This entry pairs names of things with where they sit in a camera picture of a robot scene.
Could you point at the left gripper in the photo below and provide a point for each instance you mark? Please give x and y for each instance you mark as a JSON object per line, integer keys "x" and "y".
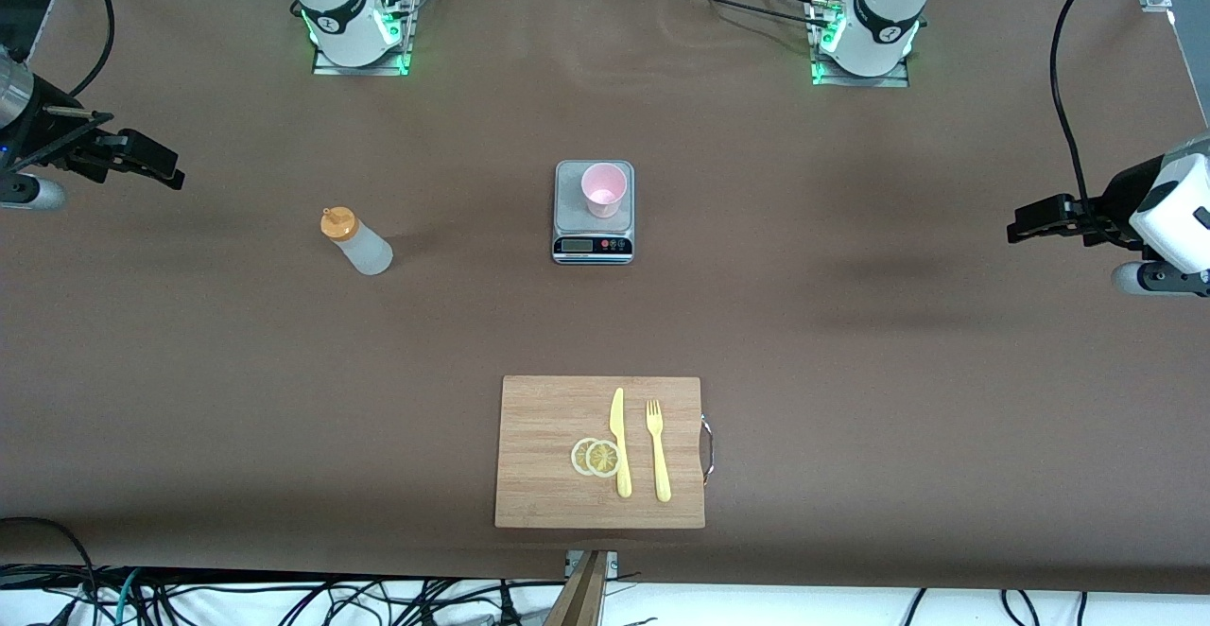
{"x": 1112, "y": 207}

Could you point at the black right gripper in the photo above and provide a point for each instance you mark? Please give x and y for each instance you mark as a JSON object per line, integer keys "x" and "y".
{"x": 44, "y": 127}

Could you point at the clear sauce bottle orange cap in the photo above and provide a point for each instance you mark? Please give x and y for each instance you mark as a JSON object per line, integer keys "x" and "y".
{"x": 369, "y": 252}

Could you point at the pink plastic cup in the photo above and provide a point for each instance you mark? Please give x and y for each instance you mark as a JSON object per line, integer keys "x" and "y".
{"x": 605, "y": 191}

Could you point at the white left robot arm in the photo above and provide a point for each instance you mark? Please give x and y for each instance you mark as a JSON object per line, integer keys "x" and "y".
{"x": 884, "y": 11}

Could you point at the brown table cover sheet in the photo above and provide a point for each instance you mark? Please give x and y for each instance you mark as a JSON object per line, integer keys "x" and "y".
{"x": 851, "y": 182}

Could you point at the yellow plastic fork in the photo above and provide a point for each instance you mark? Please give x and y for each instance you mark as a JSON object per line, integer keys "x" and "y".
{"x": 661, "y": 470}

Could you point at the silver digital kitchen scale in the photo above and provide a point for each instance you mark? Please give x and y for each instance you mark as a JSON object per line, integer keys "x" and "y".
{"x": 567, "y": 215}

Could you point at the yellow plastic knife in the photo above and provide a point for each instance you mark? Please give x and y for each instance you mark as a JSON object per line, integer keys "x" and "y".
{"x": 621, "y": 465}

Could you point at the lemon slice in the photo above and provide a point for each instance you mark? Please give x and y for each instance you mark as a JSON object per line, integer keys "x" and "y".
{"x": 603, "y": 459}
{"x": 578, "y": 457}

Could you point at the wooden cutting board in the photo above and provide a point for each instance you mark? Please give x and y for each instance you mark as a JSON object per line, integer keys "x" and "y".
{"x": 539, "y": 456}

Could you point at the brown wooden beam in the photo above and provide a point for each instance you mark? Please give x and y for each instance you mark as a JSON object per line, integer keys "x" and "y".
{"x": 579, "y": 602}

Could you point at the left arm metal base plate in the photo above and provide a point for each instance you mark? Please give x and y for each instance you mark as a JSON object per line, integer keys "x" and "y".
{"x": 860, "y": 81}

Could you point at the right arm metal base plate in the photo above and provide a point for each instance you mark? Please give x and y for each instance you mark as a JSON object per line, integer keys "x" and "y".
{"x": 364, "y": 69}

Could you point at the small metal bracket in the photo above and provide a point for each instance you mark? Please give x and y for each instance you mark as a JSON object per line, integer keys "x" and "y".
{"x": 613, "y": 565}

